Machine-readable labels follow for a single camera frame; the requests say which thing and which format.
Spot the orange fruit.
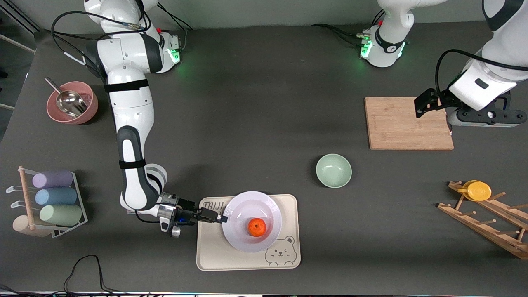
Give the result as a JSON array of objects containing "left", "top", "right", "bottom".
[{"left": 248, "top": 218, "right": 267, "bottom": 237}]

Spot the blue cup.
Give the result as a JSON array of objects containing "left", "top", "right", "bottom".
[{"left": 35, "top": 188, "right": 78, "bottom": 206}]

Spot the wooden cutting board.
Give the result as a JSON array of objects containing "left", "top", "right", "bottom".
[{"left": 365, "top": 97, "right": 455, "bottom": 151}]

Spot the dark grey table mat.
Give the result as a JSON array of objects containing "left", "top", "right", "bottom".
[{"left": 0, "top": 16, "right": 528, "bottom": 294}]

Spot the white round plate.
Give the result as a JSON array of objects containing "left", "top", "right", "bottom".
[{"left": 222, "top": 191, "right": 283, "bottom": 253}]

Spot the pale green bowl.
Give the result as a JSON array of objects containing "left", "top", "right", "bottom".
[{"left": 316, "top": 154, "right": 352, "bottom": 189}]

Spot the purple cup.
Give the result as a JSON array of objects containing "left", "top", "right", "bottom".
[{"left": 32, "top": 170, "right": 74, "bottom": 189}]

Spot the beige bear print tray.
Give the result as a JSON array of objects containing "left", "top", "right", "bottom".
[{"left": 196, "top": 194, "right": 301, "bottom": 271}]

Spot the white wire cup rack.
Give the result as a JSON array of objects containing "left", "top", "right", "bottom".
[{"left": 6, "top": 166, "right": 88, "bottom": 238}]

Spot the yellow cup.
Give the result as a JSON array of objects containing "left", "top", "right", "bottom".
[{"left": 462, "top": 180, "right": 492, "bottom": 202}]

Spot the beige cup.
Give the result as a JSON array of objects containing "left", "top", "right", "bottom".
[{"left": 12, "top": 215, "right": 52, "bottom": 238}]

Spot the wooden peg dish rack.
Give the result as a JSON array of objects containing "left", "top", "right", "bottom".
[{"left": 438, "top": 181, "right": 528, "bottom": 260}]

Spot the pink bowl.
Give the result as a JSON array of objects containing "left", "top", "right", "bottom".
[{"left": 46, "top": 81, "right": 99, "bottom": 125}]

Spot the thin black cable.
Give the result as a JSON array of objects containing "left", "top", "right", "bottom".
[{"left": 0, "top": 255, "right": 137, "bottom": 297}]

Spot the green cup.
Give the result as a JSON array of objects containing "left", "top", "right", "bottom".
[{"left": 39, "top": 205, "right": 83, "bottom": 227}]

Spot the metal scoop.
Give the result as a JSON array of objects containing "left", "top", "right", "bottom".
[{"left": 45, "top": 77, "right": 88, "bottom": 118}]

